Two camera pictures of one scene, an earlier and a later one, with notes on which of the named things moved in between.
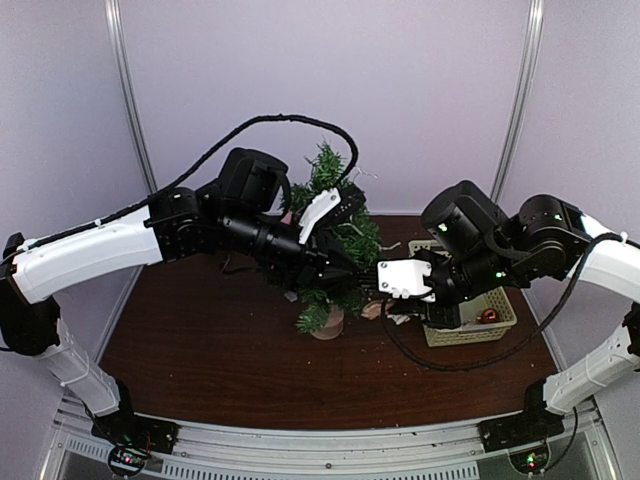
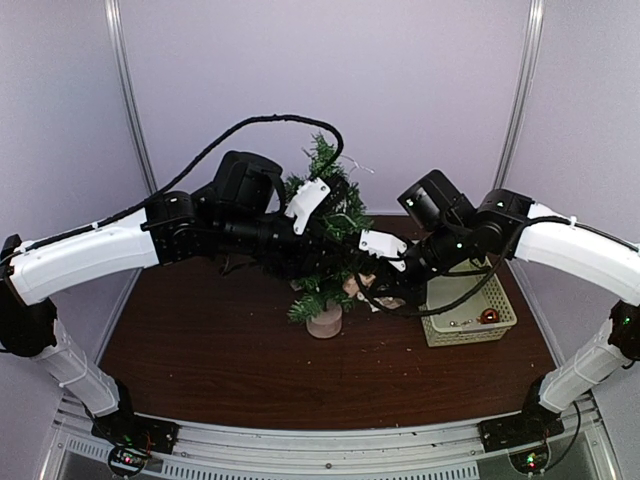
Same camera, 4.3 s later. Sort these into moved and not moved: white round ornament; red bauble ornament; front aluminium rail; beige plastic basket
Moved: white round ornament
Not moved: red bauble ornament; beige plastic basket; front aluminium rail
